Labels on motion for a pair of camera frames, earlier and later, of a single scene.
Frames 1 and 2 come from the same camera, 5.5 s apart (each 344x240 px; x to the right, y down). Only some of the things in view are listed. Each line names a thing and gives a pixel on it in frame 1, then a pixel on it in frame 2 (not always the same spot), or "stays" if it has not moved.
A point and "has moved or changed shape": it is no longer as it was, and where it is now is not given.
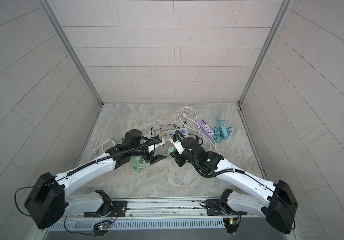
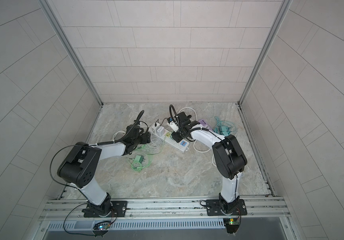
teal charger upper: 222,128 stays
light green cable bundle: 136,166 has moved or changed shape
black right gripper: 177,158 -> 177,138
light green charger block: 139,158 stays
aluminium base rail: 151,208 stays
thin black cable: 168,124 -> 158,120
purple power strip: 206,128 stays
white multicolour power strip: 166,133 has moved or changed shape
